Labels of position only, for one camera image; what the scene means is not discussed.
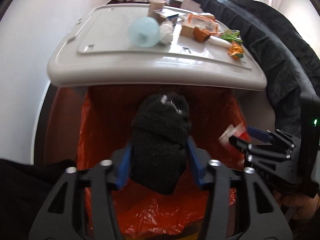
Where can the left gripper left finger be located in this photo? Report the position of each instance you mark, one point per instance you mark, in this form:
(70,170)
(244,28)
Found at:
(62,215)

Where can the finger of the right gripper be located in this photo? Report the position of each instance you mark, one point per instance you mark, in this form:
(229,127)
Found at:
(267,155)
(275,138)

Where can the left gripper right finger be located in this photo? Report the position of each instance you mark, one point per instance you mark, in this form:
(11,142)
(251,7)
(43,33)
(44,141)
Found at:
(260,216)

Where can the black sock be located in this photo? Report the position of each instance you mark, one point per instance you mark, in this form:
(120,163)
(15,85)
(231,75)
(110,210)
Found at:
(158,142)

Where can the green snack bag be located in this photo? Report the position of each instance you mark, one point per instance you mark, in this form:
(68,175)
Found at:
(231,35)

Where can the white foam block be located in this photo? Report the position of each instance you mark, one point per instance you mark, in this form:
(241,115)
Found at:
(219,42)

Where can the orange small sock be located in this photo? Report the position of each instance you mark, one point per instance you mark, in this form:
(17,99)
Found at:
(201,34)

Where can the orange white snack package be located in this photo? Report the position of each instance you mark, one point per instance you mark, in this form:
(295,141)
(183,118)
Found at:
(203,22)

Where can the small brown cardboard box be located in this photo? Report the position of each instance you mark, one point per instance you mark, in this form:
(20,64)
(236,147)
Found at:
(187,30)

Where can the white tissue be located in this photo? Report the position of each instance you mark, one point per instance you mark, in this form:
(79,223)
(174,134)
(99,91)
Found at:
(166,30)

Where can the blue white milk carton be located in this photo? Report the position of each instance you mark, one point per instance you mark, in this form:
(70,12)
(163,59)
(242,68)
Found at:
(164,15)

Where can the light blue plastic cup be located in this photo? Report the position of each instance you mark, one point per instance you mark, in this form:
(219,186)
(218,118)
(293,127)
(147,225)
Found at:
(144,32)

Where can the orange trash bag bin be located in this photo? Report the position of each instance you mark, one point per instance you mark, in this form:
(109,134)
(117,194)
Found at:
(106,117)

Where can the right hand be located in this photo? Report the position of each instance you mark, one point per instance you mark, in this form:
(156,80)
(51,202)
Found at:
(305,206)

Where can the dark velvet bed cover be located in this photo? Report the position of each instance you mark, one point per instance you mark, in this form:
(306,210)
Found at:
(289,63)

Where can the white plastic storage box lid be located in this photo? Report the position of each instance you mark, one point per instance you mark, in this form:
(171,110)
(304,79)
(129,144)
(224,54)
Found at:
(98,51)

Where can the white bed frame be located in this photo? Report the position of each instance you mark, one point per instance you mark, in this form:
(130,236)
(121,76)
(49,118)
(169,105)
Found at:
(191,6)

